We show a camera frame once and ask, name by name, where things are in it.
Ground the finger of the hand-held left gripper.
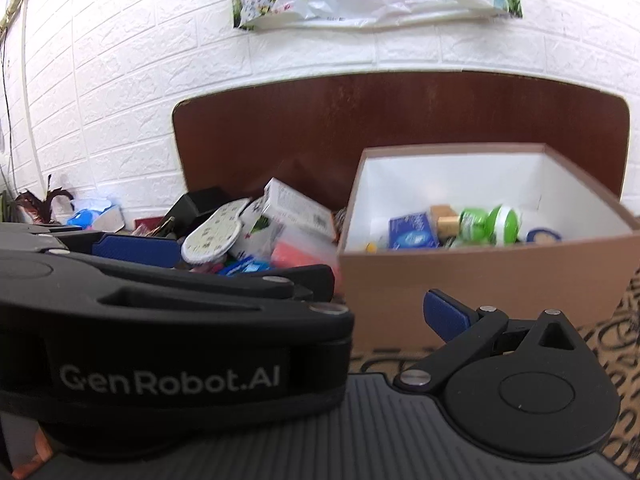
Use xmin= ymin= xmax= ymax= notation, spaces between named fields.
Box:
xmin=0 ymin=249 xmax=356 ymax=348
xmin=0 ymin=222 xmax=182 ymax=269

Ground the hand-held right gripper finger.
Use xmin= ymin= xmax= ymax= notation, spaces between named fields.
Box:
xmin=395 ymin=289 xmax=586 ymax=391

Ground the large pink cardboard box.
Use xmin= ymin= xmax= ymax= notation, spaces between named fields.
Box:
xmin=336 ymin=142 xmax=640 ymax=356

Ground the blue box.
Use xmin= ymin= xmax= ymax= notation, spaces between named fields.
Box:
xmin=389 ymin=212 xmax=441 ymax=250

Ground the green white plastic bottle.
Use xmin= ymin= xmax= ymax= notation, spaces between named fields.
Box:
xmin=457 ymin=205 xmax=524 ymax=248

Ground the small tan cardboard box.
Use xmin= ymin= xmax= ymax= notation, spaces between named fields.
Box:
xmin=431 ymin=205 xmax=461 ymax=237

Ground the blue plastic wrapped pack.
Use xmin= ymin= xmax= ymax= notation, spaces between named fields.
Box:
xmin=217 ymin=256 xmax=273 ymax=276

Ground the white patterned eye mask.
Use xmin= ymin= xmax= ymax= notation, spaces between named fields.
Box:
xmin=181 ymin=198 xmax=253 ymax=266

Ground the white star patterned box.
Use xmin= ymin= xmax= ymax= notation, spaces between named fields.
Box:
xmin=235 ymin=197 xmax=286 ymax=261

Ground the black box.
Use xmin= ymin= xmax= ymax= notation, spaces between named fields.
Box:
xmin=172 ymin=187 xmax=231 ymax=226

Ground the red orange packet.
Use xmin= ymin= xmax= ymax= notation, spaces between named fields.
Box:
xmin=270 ymin=240 xmax=341 ymax=286

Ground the dark red feather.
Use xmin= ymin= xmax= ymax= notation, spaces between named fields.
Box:
xmin=14 ymin=175 xmax=75 ymax=223

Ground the long white box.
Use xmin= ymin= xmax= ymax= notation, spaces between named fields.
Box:
xmin=262 ymin=177 xmax=337 ymax=241

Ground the letter printed blanket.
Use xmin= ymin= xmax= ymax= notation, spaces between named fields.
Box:
xmin=347 ymin=265 xmax=640 ymax=478

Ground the brown wooden headboard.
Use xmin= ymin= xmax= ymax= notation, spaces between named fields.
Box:
xmin=171 ymin=71 xmax=632 ymax=221

